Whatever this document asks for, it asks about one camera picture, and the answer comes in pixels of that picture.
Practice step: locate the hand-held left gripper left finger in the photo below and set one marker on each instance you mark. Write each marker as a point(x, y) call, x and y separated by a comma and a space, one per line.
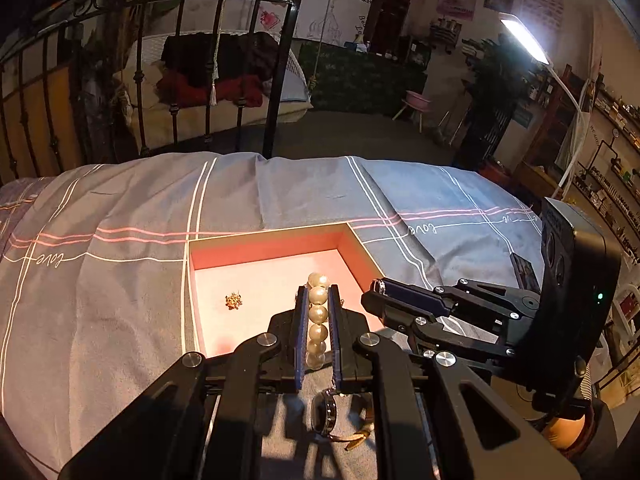
point(300, 340)

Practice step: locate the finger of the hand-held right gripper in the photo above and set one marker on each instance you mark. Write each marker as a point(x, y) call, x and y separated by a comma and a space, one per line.
point(395, 317)
point(410, 292)

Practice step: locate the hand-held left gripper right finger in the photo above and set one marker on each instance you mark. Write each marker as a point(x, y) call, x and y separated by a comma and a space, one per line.
point(335, 345)

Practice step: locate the pink-lined jewelry box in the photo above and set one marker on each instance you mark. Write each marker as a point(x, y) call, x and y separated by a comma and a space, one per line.
point(250, 280)

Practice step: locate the person's right forearm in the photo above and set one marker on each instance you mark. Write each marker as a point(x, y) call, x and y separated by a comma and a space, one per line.
point(600, 440)

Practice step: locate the black smartphone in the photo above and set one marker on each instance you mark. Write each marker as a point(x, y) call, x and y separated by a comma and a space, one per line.
point(522, 270)

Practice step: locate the small gold brooch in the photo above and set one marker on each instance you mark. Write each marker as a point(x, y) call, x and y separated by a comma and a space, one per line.
point(233, 301)

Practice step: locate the pink stool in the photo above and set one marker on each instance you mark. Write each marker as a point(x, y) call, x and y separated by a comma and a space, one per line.
point(416, 100)

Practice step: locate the grey-blue striped bed sheet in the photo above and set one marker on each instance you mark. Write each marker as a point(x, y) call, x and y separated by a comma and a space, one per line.
point(110, 285)

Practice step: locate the green patterned counter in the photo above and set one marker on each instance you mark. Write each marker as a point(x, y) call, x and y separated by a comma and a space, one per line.
point(360, 75)

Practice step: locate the white wicker hanging chair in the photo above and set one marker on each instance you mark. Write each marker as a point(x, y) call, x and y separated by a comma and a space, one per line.
point(295, 85)

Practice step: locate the white floor lamp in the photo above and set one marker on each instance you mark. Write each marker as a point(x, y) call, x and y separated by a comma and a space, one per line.
point(524, 35)

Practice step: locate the red clothes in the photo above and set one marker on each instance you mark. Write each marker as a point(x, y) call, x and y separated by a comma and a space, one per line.
point(235, 91)

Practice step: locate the red phone booth cabinet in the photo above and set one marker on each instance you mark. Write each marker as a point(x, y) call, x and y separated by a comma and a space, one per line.
point(392, 15)

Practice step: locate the black clothes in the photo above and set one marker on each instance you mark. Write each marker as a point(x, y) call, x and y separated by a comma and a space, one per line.
point(240, 55)

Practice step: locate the wall shelves with bottles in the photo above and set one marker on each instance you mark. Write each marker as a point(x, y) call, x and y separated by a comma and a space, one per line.
point(607, 170)

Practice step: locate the black iron bed frame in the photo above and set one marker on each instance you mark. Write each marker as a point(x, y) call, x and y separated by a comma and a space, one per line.
point(280, 60)

